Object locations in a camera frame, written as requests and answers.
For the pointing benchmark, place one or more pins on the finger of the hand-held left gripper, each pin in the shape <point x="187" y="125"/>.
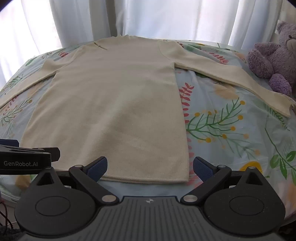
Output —
<point x="9" y="142"/>
<point x="34" y="151"/>

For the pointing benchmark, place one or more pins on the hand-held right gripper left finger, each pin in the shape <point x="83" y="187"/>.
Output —
<point x="99" y="167"/>

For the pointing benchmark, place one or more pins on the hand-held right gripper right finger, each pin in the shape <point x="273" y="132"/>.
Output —
<point x="201" y="168"/>

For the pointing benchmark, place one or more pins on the cream knit sweater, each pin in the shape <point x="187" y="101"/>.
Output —
<point x="115" y="104"/>

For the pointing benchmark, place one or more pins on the floral bedsheet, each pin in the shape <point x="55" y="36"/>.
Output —
<point x="219" y="139"/>

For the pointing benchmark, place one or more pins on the dark knitted cloth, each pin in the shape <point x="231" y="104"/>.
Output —
<point x="9" y="233"/>

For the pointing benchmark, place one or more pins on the purple teddy bear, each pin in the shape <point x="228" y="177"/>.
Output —
<point x="275" y="58"/>

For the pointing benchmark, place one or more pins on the white curtain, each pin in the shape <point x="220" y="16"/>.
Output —
<point x="161" y="18"/>

